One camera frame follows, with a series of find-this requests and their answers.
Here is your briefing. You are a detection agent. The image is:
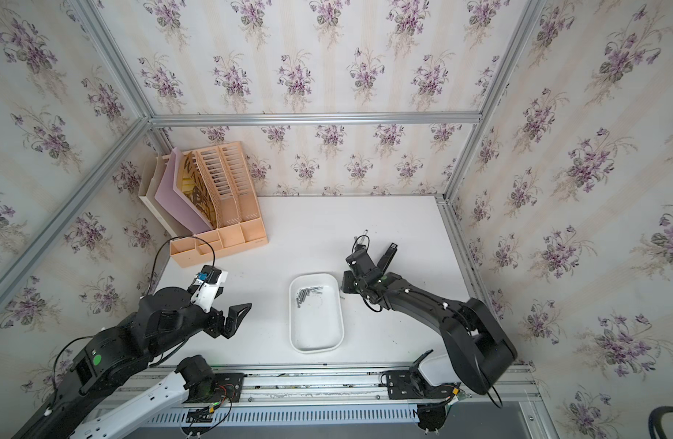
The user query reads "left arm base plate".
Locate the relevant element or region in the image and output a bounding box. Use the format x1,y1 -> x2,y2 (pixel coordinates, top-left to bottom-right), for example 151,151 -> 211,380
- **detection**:
184,372 -> 246,404

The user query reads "black stapler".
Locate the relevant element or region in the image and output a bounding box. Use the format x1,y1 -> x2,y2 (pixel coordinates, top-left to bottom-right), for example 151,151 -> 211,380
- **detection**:
378,243 -> 398,272

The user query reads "aluminium mounting rail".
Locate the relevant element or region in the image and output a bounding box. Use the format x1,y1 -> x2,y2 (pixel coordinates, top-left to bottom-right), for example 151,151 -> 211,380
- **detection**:
102,364 -> 541,411

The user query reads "beige folder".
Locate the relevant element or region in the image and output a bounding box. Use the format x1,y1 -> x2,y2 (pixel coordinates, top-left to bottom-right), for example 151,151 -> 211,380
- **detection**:
138,155 -> 190,236

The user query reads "white plastic storage tray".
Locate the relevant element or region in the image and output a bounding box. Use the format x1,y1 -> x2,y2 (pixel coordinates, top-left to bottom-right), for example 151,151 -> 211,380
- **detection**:
289,273 -> 345,354

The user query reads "left camera black cable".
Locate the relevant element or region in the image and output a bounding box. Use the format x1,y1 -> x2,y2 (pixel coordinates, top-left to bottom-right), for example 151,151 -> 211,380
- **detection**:
148,235 -> 217,294

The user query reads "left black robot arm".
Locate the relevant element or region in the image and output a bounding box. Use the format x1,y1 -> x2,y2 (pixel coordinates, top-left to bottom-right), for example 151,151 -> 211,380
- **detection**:
14,287 -> 252,438

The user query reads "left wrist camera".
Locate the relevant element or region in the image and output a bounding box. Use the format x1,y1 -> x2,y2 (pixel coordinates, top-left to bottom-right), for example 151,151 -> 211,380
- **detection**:
188,265 -> 228,313

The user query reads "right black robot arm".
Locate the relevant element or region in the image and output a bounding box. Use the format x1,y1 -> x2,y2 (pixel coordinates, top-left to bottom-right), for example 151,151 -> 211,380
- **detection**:
343,243 -> 517,395

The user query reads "pink folder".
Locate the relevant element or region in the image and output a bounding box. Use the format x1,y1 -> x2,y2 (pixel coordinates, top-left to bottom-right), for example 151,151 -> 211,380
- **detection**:
155,148 -> 212,234

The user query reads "pile of silver screws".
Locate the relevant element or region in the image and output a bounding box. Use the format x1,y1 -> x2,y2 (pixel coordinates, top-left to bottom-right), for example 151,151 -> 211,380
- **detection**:
296,285 -> 324,308

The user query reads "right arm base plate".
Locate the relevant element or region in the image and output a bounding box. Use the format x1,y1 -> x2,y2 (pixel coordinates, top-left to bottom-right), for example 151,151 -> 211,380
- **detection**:
380,369 -> 461,400

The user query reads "beige desk file organizer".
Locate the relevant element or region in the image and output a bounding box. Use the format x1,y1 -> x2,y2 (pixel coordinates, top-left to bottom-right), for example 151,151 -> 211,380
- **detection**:
170,142 -> 269,268

